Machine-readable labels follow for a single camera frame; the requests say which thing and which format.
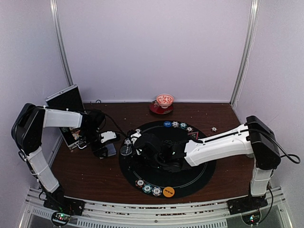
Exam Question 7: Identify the grey playing card deck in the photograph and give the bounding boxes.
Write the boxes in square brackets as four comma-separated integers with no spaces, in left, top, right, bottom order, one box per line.
[106,143,117,157]

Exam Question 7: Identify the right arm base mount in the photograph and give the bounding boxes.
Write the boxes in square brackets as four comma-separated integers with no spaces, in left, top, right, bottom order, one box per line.
[227,197,268,226]

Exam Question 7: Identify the dark red saucer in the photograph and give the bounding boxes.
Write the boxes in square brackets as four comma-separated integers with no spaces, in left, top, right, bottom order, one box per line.
[149,100,173,115]

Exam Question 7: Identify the aluminium poker case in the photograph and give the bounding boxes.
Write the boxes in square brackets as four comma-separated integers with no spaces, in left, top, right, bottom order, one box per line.
[45,85,84,150]

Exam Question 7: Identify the red black triangle marker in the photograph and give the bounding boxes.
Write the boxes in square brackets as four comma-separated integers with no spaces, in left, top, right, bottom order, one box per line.
[188,131,199,139]

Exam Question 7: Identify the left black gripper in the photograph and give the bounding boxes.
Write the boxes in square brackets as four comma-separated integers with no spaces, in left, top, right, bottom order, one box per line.
[80,128,108,158]

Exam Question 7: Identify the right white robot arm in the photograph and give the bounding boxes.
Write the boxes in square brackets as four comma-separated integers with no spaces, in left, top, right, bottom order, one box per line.
[125,115,301,210]

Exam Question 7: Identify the grey dealer button disc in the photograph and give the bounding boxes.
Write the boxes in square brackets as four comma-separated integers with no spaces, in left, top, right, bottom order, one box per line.
[120,145,132,156]

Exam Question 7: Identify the green chips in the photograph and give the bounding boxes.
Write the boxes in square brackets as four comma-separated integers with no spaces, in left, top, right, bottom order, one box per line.
[142,184,152,194]
[179,123,187,129]

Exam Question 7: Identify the right aluminium frame post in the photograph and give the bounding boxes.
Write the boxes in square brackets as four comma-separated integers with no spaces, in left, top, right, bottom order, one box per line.
[229,0,260,108]

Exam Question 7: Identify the red white patterned bowl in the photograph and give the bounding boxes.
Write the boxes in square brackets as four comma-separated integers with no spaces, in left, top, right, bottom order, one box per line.
[156,94,174,108]

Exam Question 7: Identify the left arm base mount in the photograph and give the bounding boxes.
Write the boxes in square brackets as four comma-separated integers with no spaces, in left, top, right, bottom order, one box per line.
[43,198,85,227]

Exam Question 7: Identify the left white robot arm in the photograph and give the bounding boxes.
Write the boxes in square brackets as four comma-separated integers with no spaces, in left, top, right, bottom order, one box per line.
[11,103,119,211]

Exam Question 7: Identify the front aluminium rail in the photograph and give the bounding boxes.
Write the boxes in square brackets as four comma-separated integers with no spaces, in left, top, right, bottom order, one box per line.
[18,198,294,228]

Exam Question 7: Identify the black round poker mat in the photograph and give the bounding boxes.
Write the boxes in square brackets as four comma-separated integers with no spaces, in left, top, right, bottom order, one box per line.
[119,121,216,199]

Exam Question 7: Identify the blue small blind button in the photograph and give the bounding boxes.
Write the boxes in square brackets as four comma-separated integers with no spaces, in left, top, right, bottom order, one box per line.
[163,121,172,127]

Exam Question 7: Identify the orange big blind button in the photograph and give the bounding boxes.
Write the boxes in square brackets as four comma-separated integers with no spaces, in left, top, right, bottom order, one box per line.
[162,187,175,198]

